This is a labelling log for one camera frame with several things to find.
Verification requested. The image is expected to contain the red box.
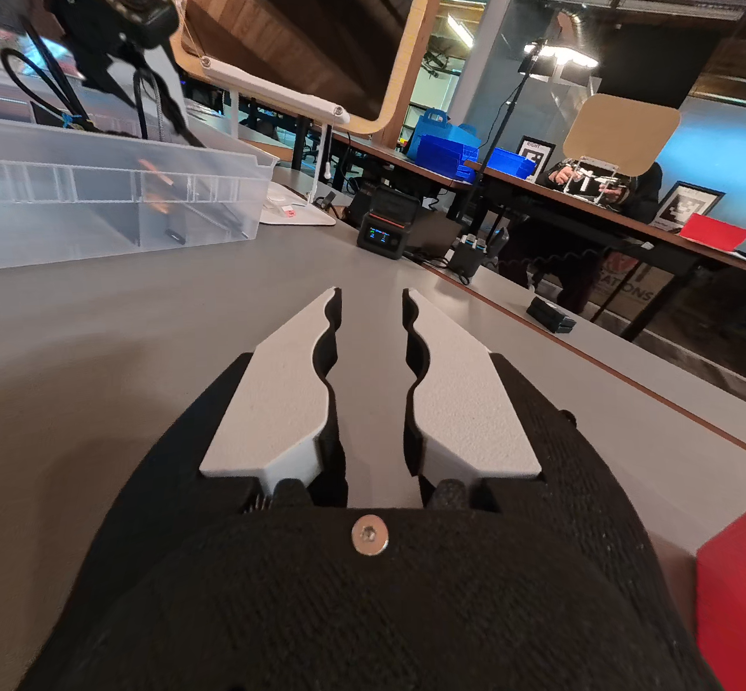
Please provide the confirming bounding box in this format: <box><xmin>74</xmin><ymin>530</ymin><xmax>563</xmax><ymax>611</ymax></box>
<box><xmin>679</xmin><ymin>213</ymin><xmax>746</xmax><ymax>252</ymax></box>

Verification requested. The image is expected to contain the black power station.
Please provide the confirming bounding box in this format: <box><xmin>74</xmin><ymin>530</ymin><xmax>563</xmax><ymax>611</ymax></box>
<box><xmin>357</xmin><ymin>187</ymin><xmax>422</xmax><ymax>261</ymax></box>

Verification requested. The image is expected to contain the grey braided cable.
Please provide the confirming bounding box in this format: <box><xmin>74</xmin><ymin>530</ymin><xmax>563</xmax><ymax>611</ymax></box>
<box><xmin>153</xmin><ymin>69</ymin><xmax>167</xmax><ymax>143</ymax></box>

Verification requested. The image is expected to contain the clear acrylic post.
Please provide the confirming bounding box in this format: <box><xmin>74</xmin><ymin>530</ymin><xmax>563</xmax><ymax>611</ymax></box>
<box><xmin>314</xmin><ymin>114</ymin><xmax>336</xmax><ymax>205</ymax></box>

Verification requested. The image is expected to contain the white bracket bar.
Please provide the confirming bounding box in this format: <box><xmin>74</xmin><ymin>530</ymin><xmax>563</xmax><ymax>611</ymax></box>
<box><xmin>201</xmin><ymin>56</ymin><xmax>350</xmax><ymax>125</ymax></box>

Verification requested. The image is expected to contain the blue plastic bin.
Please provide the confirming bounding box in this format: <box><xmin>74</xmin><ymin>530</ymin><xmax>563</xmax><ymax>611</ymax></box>
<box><xmin>466</xmin><ymin>146</ymin><xmax>537</xmax><ymax>182</ymax></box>

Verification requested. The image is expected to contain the long wooden table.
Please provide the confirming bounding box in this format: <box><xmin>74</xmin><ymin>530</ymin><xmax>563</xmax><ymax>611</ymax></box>
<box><xmin>326</xmin><ymin>129</ymin><xmax>746</xmax><ymax>348</ymax></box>

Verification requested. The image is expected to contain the black light stand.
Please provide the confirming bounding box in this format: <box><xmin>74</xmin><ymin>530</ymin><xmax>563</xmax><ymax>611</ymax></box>
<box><xmin>451</xmin><ymin>38</ymin><xmax>601</xmax><ymax>226</ymax></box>

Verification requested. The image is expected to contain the wooden framed board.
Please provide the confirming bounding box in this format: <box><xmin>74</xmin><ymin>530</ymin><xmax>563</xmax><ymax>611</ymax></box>
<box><xmin>169</xmin><ymin>0</ymin><xmax>458</xmax><ymax>135</ymax></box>

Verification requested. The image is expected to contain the red plastic bin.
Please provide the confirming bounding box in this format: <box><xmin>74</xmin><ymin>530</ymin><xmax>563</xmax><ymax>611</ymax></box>
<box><xmin>696</xmin><ymin>519</ymin><xmax>746</xmax><ymax>691</ymax></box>

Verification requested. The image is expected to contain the black battery charger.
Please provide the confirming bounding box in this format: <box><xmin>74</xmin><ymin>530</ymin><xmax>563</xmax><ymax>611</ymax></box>
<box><xmin>449</xmin><ymin>228</ymin><xmax>511</xmax><ymax>287</ymax></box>

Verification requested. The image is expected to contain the blue plastic tote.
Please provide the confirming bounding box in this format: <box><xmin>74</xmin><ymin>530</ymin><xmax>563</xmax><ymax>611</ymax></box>
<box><xmin>406</xmin><ymin>108</ymin><xmax>483</xmax><ymax>182</ymax></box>

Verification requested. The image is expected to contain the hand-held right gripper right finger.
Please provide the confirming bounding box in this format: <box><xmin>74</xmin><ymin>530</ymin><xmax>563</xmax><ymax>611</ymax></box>
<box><xmin>402</xmin><ymin>288</ymin><xmax>542</xmax><ymax>504</ymax></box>

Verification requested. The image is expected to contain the framed marker tag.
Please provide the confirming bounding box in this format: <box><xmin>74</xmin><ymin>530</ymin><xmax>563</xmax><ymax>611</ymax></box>
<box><xmin>516</xmin><ymin>135</ymin><xmax>556</xmax><ymax>182</ymax></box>
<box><xmin>650</xmin><ymin>181</ymin><xmax>725</xmax><ymax>234</ymax></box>

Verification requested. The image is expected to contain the clear plastic bin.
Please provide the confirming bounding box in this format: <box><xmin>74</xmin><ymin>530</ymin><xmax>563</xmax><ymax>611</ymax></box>
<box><xmin>0</xmin><ymin>119</ymin><xmax>279</xmax><ymax>269</ymax></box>

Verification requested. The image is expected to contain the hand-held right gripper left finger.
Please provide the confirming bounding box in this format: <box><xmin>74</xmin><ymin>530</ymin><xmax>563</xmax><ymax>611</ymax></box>
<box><xmin>199</xmin><ymin>287</ymin><xmax>349</xmax><ymax>507</ymax></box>

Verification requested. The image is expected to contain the orange plug braided cable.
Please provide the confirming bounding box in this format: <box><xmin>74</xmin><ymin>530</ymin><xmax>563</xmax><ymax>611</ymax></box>
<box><xmin>148</xmin><ymin>64</ymin><xmax>205</xmax><ymax>149</ymax></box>

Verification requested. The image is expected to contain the small black box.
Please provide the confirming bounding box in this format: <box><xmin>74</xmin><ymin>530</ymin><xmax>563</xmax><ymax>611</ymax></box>
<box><xmin>526</xmin><ymin>296</ymin><xmax>578</xmax><ymax>334</ymax></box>

